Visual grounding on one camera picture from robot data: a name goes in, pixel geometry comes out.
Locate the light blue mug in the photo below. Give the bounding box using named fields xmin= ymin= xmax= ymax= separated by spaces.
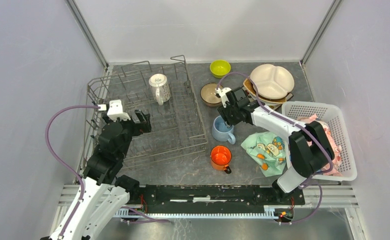
xmin=211 ymin=115 xmax=236 ymax=145

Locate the white floral mug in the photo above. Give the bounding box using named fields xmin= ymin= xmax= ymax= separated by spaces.
xmin=148 ymin=73 xmax=171 ymax=106

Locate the orange mug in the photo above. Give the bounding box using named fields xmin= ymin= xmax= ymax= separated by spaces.
xmin=210 ymin=145 xmax=232 ymax=174

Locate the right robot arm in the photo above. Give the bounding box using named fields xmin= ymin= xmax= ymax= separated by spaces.
xmin=215 ymin=87 xmax=335 ymax=204

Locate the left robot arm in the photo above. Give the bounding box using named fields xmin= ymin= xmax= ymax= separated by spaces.
xmin=47 ymin=109 xmax=152 ymax=240

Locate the beige brown-rimmed bowl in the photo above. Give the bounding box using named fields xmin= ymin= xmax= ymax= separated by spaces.
xmin=200 ymin=82 xmax=222 ymax=107

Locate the lime green bowl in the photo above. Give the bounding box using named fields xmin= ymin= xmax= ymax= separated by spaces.
xmin=209 ymin=59 xmax=232 ymax=79

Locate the cream divided plate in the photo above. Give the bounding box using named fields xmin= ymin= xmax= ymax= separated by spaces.
xmin=249 ymin=64 xmax=295 ymax=100

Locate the green cartoon cloth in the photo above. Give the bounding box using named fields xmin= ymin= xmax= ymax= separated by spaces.
xmin=240 ymin=131 xmax=286 ymax=177

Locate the square floral plate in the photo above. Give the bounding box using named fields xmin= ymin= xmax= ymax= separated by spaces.
xmin=267 ymin=92 xmax=294 ymax=110

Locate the white plastic basket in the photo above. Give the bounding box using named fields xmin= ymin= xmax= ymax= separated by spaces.
xmin=281 ymin=101 xmax=358 ymax=182

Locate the pink patterned cloth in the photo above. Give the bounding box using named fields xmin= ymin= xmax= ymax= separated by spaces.
xmin=296 ymin=114 xmax=343 ymax=177

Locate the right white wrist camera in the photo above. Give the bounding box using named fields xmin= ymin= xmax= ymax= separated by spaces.
xmin=215 ymin=87 xmax=232 ymax=108

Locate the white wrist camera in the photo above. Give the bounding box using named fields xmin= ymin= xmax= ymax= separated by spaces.
xmin=215 ymin=87 xmax=232 ymax=108
xmin=97 ymin=99 xmax=131 ymax=124

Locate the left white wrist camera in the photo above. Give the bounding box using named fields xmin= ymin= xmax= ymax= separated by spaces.
xmin=97 ymin=99 xmax=131 ymax=124

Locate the grey wire dish rack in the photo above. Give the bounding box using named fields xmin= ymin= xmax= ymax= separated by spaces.
xmin=86 ymin=55 xmax=208 ymax=170

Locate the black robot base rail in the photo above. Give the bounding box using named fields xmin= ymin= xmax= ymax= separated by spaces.
xmin=117 ymin=175 xmax=306 ymax=219

